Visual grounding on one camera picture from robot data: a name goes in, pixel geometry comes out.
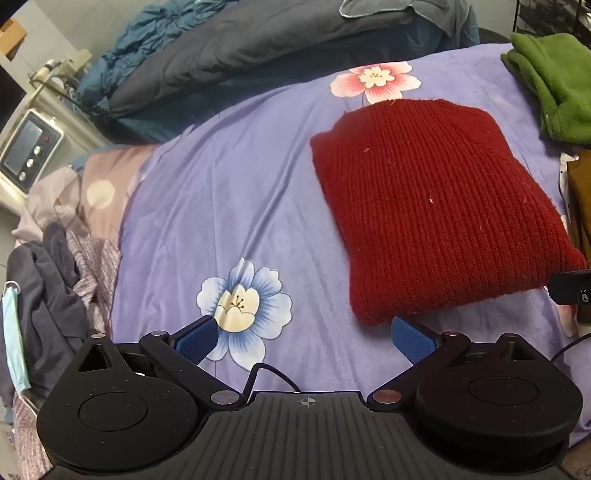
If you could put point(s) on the cardboard box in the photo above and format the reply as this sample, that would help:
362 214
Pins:
11 30

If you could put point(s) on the blue face mask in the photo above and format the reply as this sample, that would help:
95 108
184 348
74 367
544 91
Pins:
13 337

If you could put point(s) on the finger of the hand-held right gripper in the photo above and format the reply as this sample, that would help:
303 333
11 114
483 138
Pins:
571 288

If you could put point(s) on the teal and grey duvet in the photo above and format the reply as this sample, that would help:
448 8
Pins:
231 60

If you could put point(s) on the pink polka dot pillow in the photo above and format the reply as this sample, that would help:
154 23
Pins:
106 184

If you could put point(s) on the dark red knit sweater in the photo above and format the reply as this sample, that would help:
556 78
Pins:
429 198

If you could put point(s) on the grey pillow with pale piping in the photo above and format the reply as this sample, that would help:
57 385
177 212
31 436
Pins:
378 5

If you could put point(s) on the dark grey cloth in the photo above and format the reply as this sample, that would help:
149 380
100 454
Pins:
51 295

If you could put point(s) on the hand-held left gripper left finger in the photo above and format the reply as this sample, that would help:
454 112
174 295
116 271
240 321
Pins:
197 340

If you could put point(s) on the purple floral bed sheet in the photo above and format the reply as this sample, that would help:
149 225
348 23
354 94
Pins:
231 207

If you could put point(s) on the white appliance with dark panel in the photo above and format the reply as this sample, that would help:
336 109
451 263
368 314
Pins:
27 143

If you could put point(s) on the green fleece garment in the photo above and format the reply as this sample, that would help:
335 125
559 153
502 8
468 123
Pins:
554 78

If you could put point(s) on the purple striped cloth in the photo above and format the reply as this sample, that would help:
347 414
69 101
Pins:
94 267

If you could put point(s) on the brown cloth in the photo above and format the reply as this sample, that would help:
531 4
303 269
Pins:
582 194

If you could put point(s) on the white plastic fixture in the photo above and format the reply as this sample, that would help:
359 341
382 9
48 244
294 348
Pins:
60 64

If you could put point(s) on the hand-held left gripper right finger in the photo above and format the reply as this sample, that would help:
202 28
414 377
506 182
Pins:
413 344

